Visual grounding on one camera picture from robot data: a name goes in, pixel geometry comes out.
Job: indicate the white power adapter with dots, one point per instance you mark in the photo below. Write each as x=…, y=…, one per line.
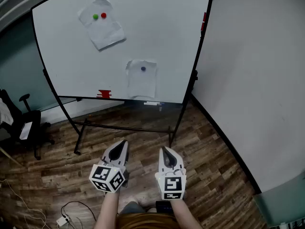
x=62, y=221

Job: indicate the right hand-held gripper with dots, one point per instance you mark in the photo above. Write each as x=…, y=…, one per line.
x=171, y=185

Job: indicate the red round magnet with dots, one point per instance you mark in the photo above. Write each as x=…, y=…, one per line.
x=103, y=15

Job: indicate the white whiteboard with black frame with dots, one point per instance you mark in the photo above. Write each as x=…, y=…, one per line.
x=166, y=44

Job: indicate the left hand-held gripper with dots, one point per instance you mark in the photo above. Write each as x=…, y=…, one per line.
x=102, y=173

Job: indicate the person's leg in jeans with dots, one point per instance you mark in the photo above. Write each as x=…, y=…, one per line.
x=132, y=207

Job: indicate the person's left forearm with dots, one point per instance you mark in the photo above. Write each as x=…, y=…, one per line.
x=108, y=209

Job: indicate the green round magnet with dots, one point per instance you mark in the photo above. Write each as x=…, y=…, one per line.
x=95, y=16

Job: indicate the red plastic strip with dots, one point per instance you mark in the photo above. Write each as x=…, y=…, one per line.
x=204, y=18

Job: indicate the large white paper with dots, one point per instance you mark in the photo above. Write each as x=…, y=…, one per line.
x=104, y=32

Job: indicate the white cloth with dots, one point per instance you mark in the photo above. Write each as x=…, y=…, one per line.
x=5, y=113

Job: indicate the white label sticker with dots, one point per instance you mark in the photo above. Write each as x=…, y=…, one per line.
x=151, y=103

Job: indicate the dark blue round magnet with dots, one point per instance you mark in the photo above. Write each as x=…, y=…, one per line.
x=143, y=68

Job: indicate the black office chair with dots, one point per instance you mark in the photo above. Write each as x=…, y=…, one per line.
x=33, y=120

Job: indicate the pale green plastic bin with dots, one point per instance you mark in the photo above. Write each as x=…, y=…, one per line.
x=283, y=199

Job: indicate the black waist device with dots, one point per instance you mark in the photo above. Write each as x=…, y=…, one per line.
x=164, y=207

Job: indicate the person's right forearm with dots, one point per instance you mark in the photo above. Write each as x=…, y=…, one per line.
x=183, y=216

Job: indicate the white paper sheet on chair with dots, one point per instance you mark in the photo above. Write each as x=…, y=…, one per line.
x=25, y=130

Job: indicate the small white paper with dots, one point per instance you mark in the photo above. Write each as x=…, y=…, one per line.
x=141, y=85

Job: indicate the person's brown shirt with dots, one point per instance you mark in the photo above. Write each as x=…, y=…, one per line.
x=147, y=222

